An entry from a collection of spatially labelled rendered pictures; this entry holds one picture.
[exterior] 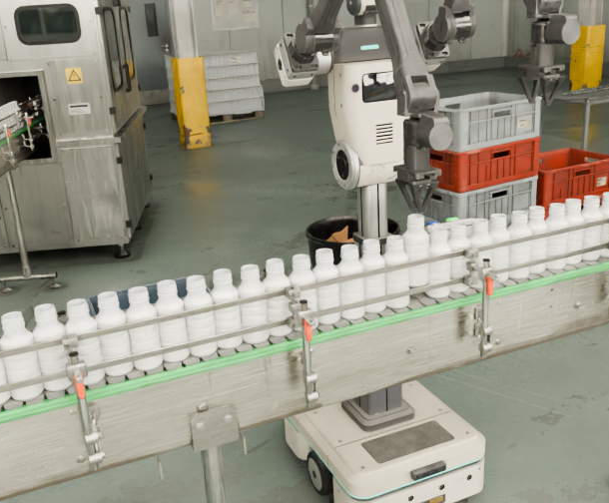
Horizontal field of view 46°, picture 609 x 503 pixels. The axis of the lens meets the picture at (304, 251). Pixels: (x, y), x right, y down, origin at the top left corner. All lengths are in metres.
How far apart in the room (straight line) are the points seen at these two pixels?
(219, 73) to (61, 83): 6.09
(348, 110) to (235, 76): 8.90
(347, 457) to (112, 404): 1.14
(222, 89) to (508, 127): 7.38
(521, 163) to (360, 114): 2.12
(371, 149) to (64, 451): 1.25
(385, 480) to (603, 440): 1.04
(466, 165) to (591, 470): 1.71
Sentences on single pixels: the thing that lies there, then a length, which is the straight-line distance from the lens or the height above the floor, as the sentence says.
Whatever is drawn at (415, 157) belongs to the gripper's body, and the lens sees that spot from 1.57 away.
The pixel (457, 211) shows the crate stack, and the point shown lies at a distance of 3.90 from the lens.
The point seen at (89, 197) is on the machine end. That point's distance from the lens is 5.16.
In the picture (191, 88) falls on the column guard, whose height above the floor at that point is 0.74.
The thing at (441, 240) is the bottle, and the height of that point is 1.14.
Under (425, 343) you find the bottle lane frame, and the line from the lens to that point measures 1.70.
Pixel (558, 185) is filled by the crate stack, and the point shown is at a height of 0.56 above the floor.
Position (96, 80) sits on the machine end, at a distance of 5.00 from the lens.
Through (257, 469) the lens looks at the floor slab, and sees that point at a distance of 2.85.
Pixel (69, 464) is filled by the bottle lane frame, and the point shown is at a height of 0.86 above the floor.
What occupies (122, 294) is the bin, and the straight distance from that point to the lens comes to 2.05.
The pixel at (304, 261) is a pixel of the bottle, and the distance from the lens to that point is 1.50.
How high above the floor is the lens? 1.68
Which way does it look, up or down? 19 degrees down
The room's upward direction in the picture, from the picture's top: 3 degrees counter-clockwise
